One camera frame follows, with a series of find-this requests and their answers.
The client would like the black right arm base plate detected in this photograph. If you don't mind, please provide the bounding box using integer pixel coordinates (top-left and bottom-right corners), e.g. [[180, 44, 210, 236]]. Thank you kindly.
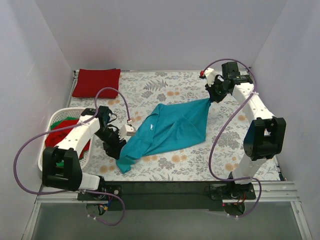
[[208, 181, 256, 200]]

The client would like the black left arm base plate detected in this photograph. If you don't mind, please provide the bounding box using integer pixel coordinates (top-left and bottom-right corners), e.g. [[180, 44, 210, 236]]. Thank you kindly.
[[77, 184, 123, 202]]

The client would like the crumpled green t shirt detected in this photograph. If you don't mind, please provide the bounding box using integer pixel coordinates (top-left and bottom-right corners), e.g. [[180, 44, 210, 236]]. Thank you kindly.
[[49, 116, 78, 168]]

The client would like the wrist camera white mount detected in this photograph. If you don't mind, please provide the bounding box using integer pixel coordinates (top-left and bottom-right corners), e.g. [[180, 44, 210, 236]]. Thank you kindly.
[[118, 120, 137, 140], [199, 67, 216, 86]]

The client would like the aluminium frame rail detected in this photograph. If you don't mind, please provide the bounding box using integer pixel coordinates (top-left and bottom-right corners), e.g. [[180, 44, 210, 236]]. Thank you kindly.
[[23, 181, 312, 240]]

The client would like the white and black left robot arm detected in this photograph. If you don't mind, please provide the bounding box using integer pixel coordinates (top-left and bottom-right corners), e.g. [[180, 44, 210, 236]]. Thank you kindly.
[[42, 106, 126, 200]]

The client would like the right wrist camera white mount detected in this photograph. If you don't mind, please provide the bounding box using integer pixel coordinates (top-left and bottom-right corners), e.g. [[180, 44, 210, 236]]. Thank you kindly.
[[199, 67, 216, 86]]

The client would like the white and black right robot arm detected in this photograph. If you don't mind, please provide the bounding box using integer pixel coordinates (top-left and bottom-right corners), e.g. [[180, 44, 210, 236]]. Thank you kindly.
[[200, 58, 287, 201]]

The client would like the folded red t shirt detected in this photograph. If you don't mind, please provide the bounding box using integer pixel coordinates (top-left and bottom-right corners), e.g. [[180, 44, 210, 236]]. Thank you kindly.
[[72, 68, 121, 98]]

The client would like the floral patterned table mat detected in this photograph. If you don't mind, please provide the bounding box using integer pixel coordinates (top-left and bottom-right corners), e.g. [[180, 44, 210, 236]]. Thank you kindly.
[[48, 70, 281, 182]]

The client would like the white plastic laundry basket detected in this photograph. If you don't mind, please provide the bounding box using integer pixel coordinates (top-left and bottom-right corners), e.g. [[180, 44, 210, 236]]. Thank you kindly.
[[38, 107, 93, 173]]

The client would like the teal t shirt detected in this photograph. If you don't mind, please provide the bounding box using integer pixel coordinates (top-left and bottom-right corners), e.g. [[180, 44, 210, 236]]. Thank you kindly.
[[116, 98, 211, 174]]

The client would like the crumpled red t shirt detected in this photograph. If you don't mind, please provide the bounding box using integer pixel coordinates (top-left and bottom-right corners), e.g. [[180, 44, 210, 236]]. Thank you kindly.
[[44, 119, 92, 160]]

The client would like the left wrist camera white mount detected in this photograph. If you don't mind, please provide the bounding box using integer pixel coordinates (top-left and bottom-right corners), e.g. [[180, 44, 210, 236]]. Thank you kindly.
[[118, 120, 137, 140]]

